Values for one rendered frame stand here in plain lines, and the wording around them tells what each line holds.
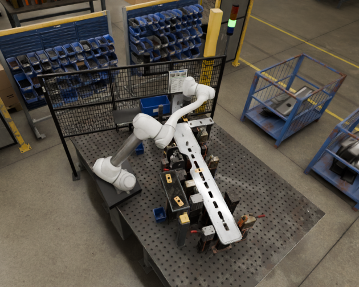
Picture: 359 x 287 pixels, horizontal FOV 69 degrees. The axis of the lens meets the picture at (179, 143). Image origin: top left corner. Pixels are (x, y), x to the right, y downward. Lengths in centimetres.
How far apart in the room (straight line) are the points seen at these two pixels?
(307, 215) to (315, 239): 82
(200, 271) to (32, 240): 195
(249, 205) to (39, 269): 224
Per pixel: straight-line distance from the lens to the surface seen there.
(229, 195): 233
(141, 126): 191
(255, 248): 254
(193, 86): 228
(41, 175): 393
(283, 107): 435
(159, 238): 243
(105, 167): 225
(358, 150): 409
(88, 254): 321
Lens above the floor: 294
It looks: 47 degrees down
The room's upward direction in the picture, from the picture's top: 6 degrees clockwise
